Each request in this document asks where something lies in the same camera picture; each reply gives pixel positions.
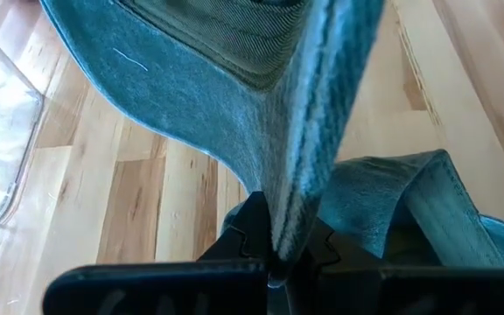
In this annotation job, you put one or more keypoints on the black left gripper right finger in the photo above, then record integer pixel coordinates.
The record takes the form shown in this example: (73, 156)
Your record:
(409, 293)

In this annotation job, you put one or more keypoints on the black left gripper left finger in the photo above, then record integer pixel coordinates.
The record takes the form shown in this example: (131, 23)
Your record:
(156, 291)

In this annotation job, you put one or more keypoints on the dark green cap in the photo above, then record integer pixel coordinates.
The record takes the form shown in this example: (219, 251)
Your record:
(182, 87)

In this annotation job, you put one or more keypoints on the clear plastic bin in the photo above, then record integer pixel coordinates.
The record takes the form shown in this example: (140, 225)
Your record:
(2, 131)

